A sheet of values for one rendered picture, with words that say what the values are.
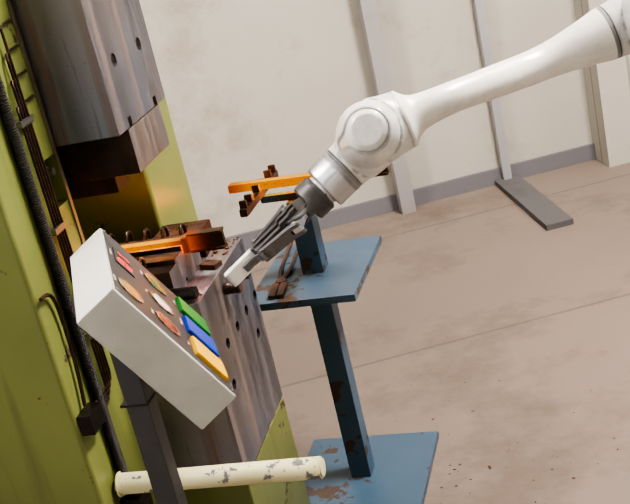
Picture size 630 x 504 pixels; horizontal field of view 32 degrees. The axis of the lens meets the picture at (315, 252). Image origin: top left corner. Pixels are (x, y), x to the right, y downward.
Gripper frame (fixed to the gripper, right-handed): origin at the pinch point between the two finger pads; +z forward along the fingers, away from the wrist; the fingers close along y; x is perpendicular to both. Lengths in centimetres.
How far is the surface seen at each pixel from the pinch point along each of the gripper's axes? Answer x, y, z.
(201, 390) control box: -0.2, -27.0, 16.3
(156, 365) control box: 8.3, -27.0, 18.0
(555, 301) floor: -155, 162, -54
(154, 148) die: 17.2, 44.8, -0.9
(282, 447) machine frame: -62, 55, 32
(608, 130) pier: -183, 280, -138
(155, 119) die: 21, 49, -5
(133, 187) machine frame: 7, 75, 12
